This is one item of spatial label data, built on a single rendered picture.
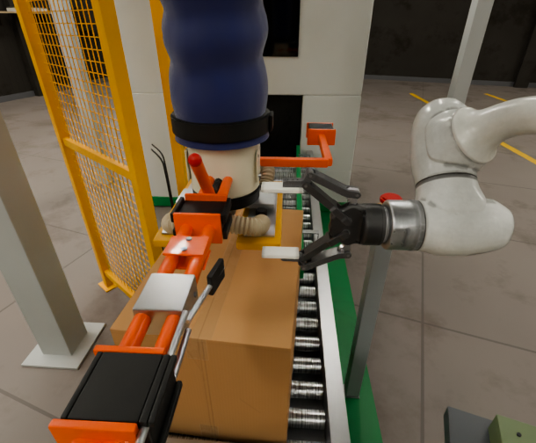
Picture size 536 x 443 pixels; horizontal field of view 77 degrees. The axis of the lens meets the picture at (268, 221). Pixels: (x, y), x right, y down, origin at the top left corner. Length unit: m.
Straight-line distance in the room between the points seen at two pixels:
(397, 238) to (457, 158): 0.17
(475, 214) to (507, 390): 1.58
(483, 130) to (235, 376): 0.69
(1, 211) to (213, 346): 1.16
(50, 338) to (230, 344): 1.48
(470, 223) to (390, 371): 1.43
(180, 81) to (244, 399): 0.73
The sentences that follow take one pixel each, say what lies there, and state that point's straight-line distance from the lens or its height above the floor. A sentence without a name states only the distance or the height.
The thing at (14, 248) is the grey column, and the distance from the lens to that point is 1.79.
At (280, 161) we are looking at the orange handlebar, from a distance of 0.87.
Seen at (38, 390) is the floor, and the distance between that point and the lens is 2.13.
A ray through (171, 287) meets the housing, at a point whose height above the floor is 1.23.
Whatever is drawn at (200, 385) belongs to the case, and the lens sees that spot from 0.91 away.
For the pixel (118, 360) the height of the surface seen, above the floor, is 1.24.
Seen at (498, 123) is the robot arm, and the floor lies 1.39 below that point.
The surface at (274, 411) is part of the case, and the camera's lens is 0.94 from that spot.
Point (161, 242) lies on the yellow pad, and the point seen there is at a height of 1.10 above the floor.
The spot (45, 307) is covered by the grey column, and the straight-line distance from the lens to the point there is 1.96.
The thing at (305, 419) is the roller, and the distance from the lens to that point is 1.13.
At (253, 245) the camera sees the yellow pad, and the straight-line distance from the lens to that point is 0.75.
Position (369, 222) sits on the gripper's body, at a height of 1.24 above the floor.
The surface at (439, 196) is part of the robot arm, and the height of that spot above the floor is 1.28.
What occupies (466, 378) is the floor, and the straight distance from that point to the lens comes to 2.10.
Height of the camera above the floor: 1.53
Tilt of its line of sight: 31 degrees down
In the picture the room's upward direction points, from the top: straight up
